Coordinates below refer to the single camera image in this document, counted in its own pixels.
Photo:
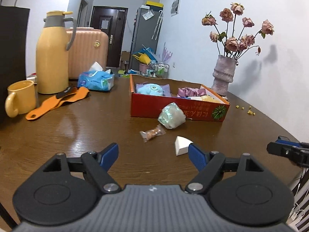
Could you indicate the yellow box on fridge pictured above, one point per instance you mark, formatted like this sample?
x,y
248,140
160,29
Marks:
x,y
156,4

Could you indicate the light blue plush toy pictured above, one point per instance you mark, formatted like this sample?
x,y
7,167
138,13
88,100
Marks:
x,y
149,89

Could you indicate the yellow crumbs on table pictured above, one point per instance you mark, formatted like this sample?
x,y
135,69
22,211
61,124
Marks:
x,y
249,109

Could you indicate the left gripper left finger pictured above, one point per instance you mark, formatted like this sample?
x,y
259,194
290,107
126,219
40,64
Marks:
x,y
97,166

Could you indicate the dark brown door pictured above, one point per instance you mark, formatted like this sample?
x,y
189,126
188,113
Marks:
x,y
111,21

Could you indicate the clutter pile by fridge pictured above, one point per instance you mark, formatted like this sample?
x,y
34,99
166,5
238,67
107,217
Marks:
x,y
146,63

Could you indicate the red orange cardboard box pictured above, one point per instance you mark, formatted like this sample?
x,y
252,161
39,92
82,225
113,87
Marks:
x,y
150,106

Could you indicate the yellow thermos jug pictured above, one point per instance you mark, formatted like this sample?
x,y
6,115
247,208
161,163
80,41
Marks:
x,y
52,52

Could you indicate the dried pink flowers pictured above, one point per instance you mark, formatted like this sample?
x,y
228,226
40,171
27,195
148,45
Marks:
x,y
233,39

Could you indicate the pink satin bow scrunchie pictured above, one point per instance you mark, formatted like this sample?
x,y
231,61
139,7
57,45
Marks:
x,y
190,92

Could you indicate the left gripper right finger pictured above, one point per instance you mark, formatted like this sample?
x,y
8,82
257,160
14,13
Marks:
x,y
209,166

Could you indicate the blue wet wipes pack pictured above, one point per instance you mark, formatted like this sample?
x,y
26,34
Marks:
x,y
96,79

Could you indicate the iridescent white pouch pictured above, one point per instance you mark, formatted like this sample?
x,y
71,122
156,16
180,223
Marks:
x,y
171,116

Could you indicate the grey refrigerator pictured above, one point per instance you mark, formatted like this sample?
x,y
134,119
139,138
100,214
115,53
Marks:
x,y
145,33

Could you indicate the white triangular sponge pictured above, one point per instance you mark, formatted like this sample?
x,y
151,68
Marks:
x,y
181,145

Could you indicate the pink textured vase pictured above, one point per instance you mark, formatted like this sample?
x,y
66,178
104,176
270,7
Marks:
x,y
223,74

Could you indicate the yellow ceramic mug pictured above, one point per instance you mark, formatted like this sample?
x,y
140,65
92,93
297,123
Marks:
x,y
21,98

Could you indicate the black monitor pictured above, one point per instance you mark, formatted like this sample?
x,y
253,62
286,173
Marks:
x,y
14,22

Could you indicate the small wrapped snack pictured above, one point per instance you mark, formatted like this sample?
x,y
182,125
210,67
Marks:
x,y
150,134

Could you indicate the yellow white plush toy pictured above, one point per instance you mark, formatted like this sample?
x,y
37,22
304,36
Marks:
x,y
207,98

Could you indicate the orange suitcase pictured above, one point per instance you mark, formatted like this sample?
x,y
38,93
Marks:
x,y
90,45

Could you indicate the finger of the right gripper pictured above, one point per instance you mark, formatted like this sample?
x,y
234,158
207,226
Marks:
x,y
297,152

